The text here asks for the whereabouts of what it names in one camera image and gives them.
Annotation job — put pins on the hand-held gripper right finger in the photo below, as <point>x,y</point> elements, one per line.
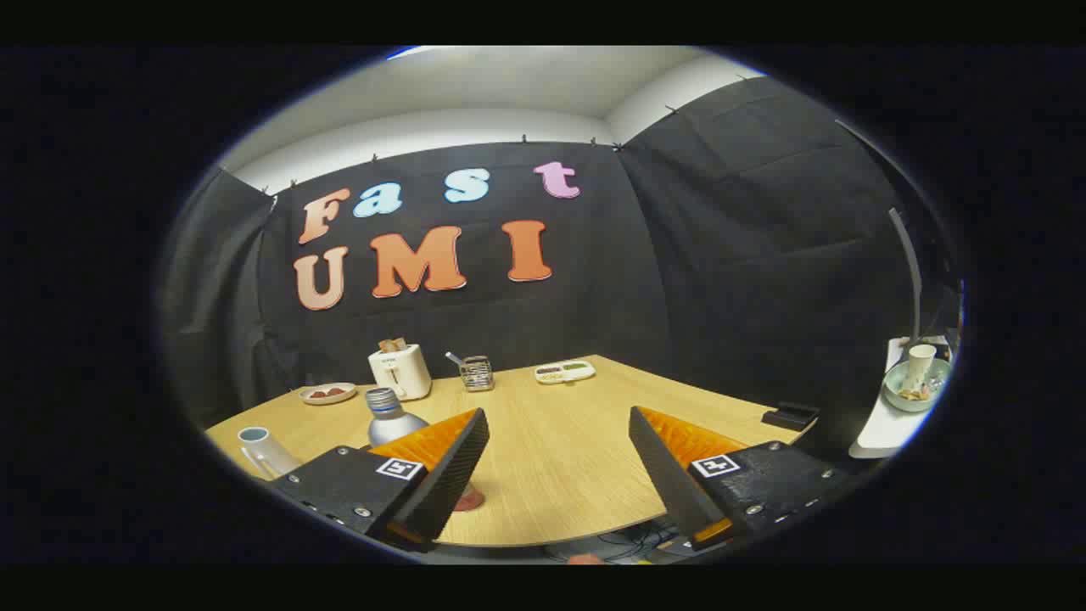
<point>666,471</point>

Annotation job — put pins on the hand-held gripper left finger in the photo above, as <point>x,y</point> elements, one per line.
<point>450,475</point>

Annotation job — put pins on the round brown coaster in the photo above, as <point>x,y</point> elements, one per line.
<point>471,501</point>

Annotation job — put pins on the silver juice bottle pink label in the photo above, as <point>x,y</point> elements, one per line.
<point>390,424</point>

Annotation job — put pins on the white paper cup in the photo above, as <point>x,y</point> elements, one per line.
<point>919,365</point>

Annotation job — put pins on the wooden table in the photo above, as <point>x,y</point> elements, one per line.
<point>560,441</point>

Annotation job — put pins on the white toaster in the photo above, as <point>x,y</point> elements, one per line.
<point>403,373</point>

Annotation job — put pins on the metal utensil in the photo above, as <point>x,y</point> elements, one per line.
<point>454,358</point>

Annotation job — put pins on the flat black box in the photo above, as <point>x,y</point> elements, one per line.
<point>789,416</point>

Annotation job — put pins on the small white plate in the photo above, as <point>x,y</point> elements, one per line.
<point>327,397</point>

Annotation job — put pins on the brown snack pieces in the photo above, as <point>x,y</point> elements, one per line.
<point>327,392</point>

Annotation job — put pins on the white side table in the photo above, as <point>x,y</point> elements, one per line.
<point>878,428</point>

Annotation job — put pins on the black backdrop cloth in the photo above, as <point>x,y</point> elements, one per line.
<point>721,255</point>

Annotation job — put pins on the pale green bowl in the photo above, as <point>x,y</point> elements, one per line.
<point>899,397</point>

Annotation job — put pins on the grey curved pole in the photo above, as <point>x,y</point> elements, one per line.
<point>909,263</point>

